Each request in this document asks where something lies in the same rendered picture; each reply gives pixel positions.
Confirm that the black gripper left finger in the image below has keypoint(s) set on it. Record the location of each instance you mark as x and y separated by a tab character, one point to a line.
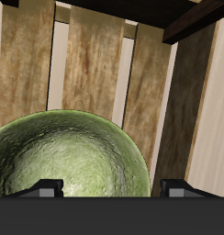
49	187

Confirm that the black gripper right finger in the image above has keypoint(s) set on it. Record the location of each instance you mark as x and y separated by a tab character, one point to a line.
175	188

